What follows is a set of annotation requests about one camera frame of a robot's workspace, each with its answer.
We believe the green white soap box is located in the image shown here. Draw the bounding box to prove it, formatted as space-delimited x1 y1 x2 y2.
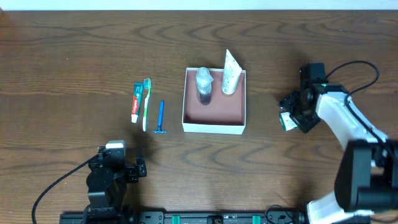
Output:
279 111 298 131

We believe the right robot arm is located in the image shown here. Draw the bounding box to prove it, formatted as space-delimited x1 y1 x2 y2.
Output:
278 63 397 223

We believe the blue disposable razor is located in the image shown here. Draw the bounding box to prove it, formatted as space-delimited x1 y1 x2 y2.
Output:
153 100 166 134

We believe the black cable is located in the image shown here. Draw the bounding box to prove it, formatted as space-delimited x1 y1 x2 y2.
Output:
325 60 398 162
31 154 99 224

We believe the green white toothbrush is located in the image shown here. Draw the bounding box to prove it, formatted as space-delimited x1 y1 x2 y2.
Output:
142 78 152 132

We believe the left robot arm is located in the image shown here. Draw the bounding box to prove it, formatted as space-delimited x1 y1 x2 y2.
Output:
86 146 147 223

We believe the Colgate toothpaste tube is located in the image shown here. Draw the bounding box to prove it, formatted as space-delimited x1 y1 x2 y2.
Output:
131 82 144 123

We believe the white lotion tube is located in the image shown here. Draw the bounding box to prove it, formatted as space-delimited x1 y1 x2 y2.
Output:
221 49 242 95

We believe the white open cardboard box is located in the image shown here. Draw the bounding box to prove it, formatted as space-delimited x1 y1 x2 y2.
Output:
182 68 247 135

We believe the clear pump bottle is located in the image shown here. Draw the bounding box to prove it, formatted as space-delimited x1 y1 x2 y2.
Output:
195 67 213 105

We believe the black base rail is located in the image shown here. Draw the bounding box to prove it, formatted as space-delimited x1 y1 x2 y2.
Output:
59 210 308 224

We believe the left black cable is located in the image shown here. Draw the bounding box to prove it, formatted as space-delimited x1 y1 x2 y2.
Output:
31 154 99 224

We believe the right black cable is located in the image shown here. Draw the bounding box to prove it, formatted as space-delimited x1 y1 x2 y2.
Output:
325 60 398 162

